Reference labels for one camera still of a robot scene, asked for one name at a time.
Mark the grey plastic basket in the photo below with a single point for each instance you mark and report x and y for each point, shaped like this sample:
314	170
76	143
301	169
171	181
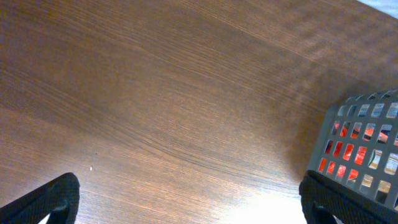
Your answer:
379	108

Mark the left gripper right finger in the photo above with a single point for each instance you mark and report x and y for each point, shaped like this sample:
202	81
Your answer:
325	201

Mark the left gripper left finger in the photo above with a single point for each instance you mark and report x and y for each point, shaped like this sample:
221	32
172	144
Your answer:
58	200

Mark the orange spaghetti package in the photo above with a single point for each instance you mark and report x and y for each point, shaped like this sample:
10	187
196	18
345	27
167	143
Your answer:
355	151

